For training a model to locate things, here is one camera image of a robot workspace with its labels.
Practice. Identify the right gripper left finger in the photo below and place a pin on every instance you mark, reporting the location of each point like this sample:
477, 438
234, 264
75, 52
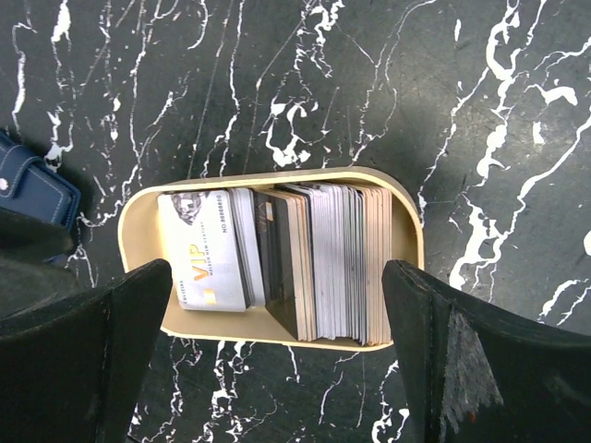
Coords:
73, 359

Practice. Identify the white VIP card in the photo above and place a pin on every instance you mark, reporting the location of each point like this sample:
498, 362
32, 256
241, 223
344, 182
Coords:
199, 241

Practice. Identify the blue leather card holder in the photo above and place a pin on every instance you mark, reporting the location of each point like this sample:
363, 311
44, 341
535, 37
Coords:
38, 206

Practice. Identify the stack of credit cards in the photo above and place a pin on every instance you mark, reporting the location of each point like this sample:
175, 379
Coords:
311, 254

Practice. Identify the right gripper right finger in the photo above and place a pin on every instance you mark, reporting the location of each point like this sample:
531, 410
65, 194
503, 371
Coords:
474, 372

